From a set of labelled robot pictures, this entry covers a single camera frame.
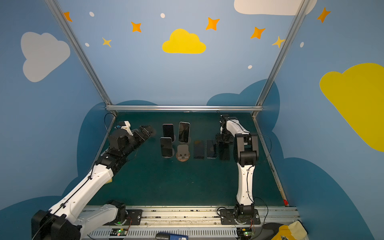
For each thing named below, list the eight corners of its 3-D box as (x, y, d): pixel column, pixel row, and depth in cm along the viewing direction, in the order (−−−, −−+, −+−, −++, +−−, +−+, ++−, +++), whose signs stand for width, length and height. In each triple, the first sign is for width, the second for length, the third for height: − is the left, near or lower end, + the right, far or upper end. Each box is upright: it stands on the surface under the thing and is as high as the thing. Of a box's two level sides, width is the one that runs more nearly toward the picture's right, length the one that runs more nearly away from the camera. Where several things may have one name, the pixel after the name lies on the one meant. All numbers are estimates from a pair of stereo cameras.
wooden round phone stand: (177, 161, 97) (176, 152, 87) (178, 154, 100) (177, 144, 91) (189, 161, 97) (189, 152, 88) (189, 154, 100) (189, 144, 91)
